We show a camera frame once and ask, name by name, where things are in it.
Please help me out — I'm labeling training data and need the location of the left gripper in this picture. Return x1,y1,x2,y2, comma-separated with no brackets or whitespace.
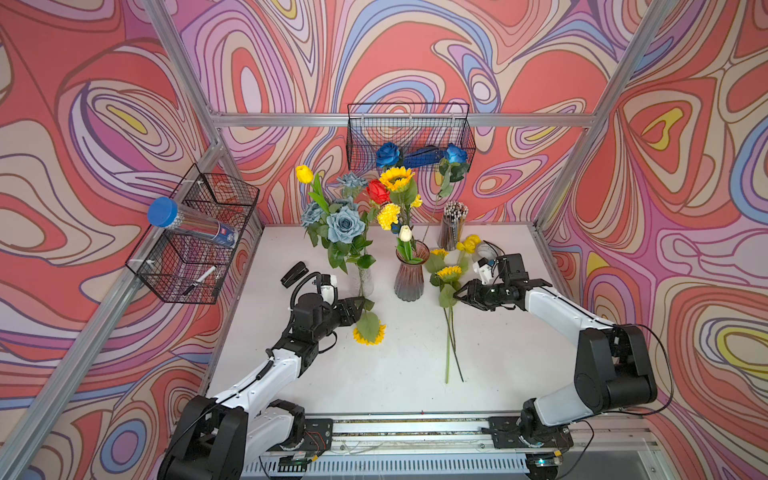
309,296,365,346

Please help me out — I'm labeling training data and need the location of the yellow rose spray stem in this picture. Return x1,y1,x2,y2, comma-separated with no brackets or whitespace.
424,233,485,385

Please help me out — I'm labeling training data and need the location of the yellow sunflower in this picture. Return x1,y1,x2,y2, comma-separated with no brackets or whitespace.
353,298,386,346

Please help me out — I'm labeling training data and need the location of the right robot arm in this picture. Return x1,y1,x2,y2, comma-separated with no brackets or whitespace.
452,254,658,448

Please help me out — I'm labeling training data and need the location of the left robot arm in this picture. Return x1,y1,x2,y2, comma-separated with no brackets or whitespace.
157,293,368,479

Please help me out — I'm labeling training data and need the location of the clear textured glass vase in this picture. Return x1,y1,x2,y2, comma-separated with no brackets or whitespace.
355,265,374,298

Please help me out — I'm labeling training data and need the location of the ribbed pink grey vase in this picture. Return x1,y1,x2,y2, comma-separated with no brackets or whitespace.
394,240,430,302

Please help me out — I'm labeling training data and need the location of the grey tape roll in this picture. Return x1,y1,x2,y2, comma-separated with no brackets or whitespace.
475,241,498,261

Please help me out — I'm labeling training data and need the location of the black stapler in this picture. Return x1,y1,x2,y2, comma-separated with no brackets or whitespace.
280,261,309,289

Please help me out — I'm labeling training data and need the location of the grey blue rose bunch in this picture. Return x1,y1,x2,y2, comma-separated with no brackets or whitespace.
298,173,375,273

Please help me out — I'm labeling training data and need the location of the white tulip bud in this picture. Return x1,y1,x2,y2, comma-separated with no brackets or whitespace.
397,225,414,263

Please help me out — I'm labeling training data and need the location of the white marker pen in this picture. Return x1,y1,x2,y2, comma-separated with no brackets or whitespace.
181,266,217,296

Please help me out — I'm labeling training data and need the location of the right blue rose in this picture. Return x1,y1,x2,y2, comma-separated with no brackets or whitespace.
437,143,470,199

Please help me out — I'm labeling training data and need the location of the yellow carnation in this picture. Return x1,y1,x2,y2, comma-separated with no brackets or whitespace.
377,203,401,231

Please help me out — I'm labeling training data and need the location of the red rose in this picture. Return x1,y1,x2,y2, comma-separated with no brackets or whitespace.
366,179,390,206

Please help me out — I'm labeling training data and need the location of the yellow tulip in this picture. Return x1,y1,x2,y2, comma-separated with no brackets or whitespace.
295,165,330,214

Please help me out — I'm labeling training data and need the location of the blue object in basket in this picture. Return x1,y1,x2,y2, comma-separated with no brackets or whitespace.
399,145,445,169

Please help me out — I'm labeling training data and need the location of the left blue rose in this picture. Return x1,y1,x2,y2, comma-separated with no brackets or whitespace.
375,142,400,169

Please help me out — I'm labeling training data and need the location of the blue capped pencil tube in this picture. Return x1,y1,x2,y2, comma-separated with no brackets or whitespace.
147,197,238,249

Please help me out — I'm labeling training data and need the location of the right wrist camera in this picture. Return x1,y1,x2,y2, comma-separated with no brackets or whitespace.
473,258,495,285

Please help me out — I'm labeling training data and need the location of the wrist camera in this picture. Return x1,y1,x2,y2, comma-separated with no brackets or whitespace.
473,258,495,285
316,274,339,306

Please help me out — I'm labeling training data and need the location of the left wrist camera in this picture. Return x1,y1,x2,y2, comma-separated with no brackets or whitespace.
316,274,339,306

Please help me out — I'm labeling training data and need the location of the left black wire basket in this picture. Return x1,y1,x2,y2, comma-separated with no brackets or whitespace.
125,166,260,304

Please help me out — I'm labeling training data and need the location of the black wire basket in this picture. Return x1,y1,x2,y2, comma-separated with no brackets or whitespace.
346,100,476,173
125,166,260,304

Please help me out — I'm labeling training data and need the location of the back black wire basket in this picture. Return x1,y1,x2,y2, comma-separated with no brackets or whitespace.
346,100,476,173

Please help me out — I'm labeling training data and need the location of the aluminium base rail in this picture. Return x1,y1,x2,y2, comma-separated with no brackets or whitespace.
157,410,661,480

